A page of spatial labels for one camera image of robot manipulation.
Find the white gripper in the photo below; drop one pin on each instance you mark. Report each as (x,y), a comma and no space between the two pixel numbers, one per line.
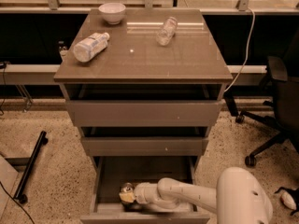
(142,191)

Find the silver soda can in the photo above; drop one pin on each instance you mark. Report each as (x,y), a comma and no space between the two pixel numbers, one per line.
(127,188)

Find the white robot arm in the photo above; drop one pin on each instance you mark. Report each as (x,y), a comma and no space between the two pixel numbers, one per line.
(237,199)

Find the grey bottom drawer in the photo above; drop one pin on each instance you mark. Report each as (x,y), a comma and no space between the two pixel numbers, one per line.
(113,172)

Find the grey drawer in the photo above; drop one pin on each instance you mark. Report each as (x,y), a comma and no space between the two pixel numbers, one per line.
(148,113)
(113,172)
(145,141)

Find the grey middle drawer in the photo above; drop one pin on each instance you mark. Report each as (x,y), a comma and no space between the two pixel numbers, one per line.
(145,141)

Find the grey top drawer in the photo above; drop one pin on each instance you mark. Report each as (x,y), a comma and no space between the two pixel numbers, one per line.
(148,113)

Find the grey drawer cabinet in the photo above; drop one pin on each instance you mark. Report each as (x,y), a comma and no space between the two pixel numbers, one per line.
(134,67)

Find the black metal bar stand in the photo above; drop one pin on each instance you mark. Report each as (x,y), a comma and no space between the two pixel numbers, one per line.
(19,193)

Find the white labelled plastic bottle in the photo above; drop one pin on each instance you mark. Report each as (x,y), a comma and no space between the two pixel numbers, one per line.
(88,48)

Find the white sneaker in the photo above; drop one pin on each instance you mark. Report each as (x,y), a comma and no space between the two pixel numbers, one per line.
(288,200)

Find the small bottle behind cabinet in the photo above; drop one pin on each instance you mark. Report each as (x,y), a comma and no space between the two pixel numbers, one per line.
(63,49)

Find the clear crumpled plastic bottle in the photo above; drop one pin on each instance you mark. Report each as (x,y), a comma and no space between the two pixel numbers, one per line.
(167,31)

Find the white ceramic bowl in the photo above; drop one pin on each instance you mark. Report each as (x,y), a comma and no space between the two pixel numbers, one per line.
(112,13)

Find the black office chair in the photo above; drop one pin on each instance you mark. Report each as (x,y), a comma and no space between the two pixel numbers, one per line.
(280,72)

